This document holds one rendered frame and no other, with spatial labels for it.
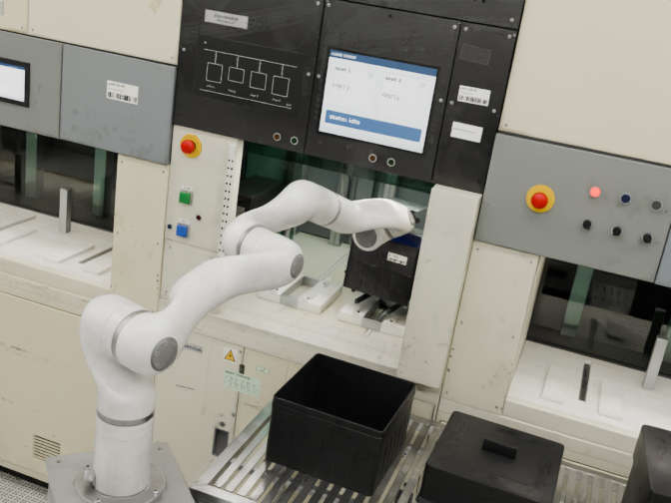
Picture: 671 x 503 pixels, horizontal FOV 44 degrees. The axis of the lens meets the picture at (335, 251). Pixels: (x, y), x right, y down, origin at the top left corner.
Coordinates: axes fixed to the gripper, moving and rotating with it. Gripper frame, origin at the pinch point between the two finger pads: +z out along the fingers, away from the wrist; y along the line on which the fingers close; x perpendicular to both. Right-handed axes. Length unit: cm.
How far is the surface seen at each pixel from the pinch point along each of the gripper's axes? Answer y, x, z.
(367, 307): -3.8, -31.3, -5.6
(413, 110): 7.1, 35.9, -33.0
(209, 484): -7, -46, -92
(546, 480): 62, -35, -61
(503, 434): 49, -35, -47
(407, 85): 4, 42, -33
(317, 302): -17.9, -31.4, -13.1
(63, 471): -35, -45, -107
